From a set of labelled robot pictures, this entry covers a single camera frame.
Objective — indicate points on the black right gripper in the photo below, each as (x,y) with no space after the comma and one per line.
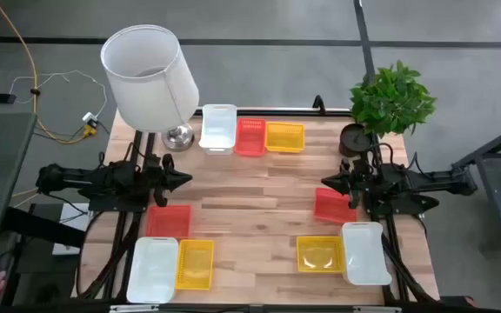
(355,180)

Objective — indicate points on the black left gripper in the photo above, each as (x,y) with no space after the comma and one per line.
(163,178)

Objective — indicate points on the red plastic basket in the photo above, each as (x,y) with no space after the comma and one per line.
(331,206)
(250,137)
(168,221)

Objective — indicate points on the yellow plastic basket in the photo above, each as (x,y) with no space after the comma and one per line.
(320,254)
(195,265)
(284,137)

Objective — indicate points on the white plastic basket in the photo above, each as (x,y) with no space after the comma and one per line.
(363,254)
(152,269)
(218,128)

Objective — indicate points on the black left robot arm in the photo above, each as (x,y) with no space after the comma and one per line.
(81,180)

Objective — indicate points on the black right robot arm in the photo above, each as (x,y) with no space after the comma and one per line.
(429,180)

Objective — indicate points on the green potted plant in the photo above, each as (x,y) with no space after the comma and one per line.
(389,102)

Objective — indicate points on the white shade table lamp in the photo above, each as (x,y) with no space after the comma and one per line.
(146,87)

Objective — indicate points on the white box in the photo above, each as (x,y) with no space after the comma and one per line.
(76,215)

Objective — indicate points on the white power plug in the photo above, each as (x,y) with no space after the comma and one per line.
(88,117)

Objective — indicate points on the black desk beam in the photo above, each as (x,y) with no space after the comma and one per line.
(42,226)

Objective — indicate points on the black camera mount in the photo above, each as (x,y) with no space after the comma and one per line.
(318,106)

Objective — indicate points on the silver aluminium rail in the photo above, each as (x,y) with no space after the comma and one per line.
(285,111)
(137,308)

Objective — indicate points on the grey table frame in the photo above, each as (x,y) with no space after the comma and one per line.
(485,150)

